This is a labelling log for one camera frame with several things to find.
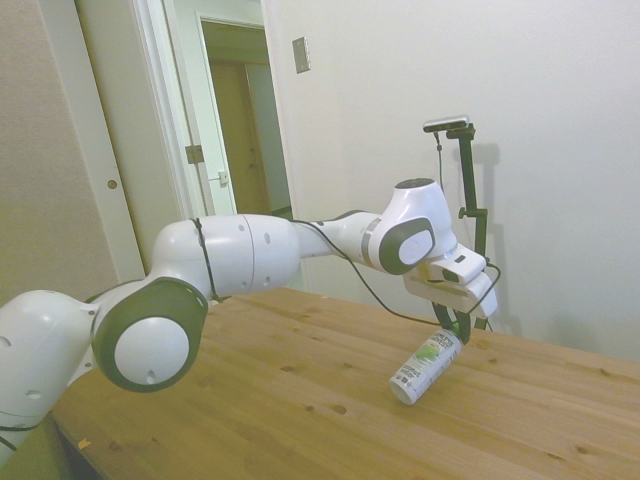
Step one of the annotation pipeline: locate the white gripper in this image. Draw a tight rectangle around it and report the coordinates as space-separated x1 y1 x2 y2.
402 271 500 346

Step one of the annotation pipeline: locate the grey exterior camera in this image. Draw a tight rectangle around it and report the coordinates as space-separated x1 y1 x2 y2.
422 114 473 135

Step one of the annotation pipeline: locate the beige closet door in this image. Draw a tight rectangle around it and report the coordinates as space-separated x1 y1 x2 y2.
74 0 169 284

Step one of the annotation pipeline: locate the white green-capped water bottle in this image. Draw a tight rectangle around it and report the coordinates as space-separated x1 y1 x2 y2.
388 325 464 407

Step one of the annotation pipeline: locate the brown wooden door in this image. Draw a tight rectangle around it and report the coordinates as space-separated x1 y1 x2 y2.
208 58 274 219

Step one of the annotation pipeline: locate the white open door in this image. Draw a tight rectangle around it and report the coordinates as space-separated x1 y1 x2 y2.
162 0 236 221

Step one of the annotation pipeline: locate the black camera stand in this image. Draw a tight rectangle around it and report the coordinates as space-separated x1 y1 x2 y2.
445 126 494 331

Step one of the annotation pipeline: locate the grey wall plate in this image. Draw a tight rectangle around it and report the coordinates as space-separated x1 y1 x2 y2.
292 35 313 75

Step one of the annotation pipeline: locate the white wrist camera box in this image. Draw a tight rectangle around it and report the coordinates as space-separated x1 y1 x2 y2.
423 253 488 288

